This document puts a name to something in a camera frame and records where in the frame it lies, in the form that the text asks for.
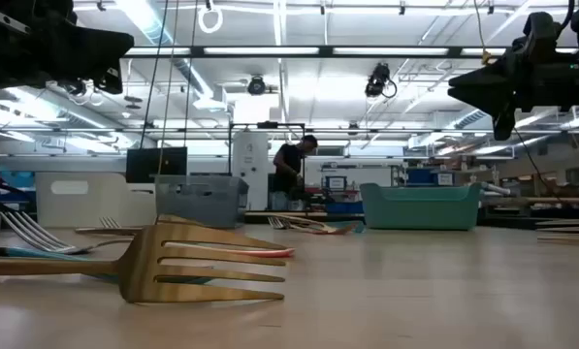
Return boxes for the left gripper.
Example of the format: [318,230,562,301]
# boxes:
[0,0,135,109]

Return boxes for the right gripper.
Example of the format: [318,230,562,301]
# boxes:
[447,13,579,142]

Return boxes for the gold utensil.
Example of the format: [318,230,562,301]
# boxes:
[535,219,579,232]

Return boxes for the copper-coloured utensil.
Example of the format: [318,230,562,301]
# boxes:
[536,231,579,245]

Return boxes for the gold spoon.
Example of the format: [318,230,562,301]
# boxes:
[155,213,209,229]

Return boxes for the gold fork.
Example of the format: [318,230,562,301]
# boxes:
[0,222,288,305]

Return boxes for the blue storage bins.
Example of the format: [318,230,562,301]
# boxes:
[405,167,458,188]

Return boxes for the black monitor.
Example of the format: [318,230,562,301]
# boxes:
[125,146,188,184]

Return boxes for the teal plastic bin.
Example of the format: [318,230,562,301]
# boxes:
[359,182,483,231]

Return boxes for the white plastic bin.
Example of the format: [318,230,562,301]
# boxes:
[35,172,158,229]

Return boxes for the round black ceiling fixture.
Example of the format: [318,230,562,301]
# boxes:
[246,76,268,97]

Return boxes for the grey translucent plastic bin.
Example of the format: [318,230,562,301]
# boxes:
[153,174,250,230]

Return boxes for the framed sign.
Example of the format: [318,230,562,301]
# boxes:
[324,174,348,193]

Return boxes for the blue crate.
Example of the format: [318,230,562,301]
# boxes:
[325,201,366,215]

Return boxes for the person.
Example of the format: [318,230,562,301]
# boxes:
[272,134,319,212]

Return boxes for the black hanging cable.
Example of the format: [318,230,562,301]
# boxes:
[139,0,172,149]
[183,0,199,147]

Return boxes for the thin black cable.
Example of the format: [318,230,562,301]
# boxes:
[511,126,564,201]

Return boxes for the white hanging ring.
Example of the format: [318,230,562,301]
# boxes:
[197,3,224,35]

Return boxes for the black aluminium table frame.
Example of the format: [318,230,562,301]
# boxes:
[243,211,579,230]

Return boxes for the black ceiling camera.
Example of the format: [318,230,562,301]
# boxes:
[365,61,398,99]

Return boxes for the black overhead frame bar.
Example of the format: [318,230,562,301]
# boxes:
[123,45,579,60]

